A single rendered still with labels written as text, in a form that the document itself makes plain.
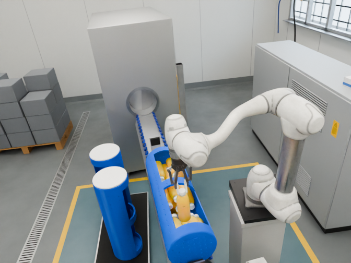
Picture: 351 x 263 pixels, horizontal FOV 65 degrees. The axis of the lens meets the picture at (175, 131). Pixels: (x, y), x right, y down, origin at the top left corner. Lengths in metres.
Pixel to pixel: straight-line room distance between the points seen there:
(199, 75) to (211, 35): 0.91
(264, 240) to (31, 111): 3.87
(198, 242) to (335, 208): 1.78
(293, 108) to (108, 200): 1.55
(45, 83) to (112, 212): 3.11
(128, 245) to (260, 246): 1.17
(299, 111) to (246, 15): 5.30
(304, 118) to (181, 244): 0.89
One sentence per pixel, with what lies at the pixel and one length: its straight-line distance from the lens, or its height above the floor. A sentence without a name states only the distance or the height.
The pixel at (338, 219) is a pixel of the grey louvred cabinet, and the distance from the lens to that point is 3.23.
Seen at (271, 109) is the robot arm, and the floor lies 1.79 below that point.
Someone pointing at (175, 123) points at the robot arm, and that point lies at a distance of 1.19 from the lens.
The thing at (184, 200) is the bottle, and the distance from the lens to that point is 1.47.
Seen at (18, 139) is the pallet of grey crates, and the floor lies 0.29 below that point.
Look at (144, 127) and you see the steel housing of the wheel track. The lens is 3.14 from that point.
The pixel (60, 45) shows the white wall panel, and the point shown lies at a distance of 6.49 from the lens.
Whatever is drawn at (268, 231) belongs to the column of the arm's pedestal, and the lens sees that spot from 2.04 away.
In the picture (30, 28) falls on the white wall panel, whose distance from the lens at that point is 6.60.
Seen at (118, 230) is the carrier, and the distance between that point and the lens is 2.52.
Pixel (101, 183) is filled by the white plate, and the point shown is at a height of 1.04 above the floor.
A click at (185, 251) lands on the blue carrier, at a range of 1.63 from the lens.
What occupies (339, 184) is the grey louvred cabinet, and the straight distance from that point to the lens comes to 2.88.
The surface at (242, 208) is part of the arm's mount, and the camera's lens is 1.92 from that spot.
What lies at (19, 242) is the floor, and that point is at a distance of 3.67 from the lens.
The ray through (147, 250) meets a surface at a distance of 2.86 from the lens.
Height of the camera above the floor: 2.41
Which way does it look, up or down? 30 degrees down
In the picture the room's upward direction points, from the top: 6 degrees counter-clockwise
